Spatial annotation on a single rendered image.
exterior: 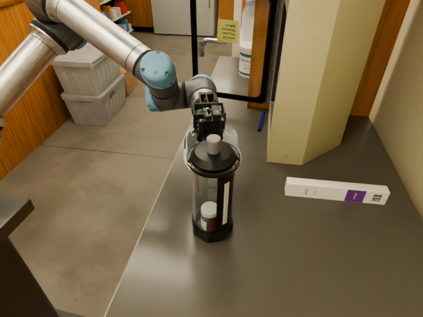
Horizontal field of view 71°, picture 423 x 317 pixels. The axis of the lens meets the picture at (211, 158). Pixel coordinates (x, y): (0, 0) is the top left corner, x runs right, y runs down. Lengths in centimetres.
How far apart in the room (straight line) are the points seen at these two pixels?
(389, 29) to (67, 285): 189
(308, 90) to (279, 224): 36
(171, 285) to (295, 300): 25
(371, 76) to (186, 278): 98
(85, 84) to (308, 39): 243
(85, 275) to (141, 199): 63
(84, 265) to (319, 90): 159
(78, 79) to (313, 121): 242
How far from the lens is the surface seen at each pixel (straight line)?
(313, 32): 81
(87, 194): 239
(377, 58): 127
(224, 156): 58
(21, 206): 96
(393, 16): 124
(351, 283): 74
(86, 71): 292
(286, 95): 86
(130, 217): 212
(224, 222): 69
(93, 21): 81
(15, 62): 100
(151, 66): 70
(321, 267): 74
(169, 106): 83
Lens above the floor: 153
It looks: 37 degrees down
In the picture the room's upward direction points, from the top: straight up
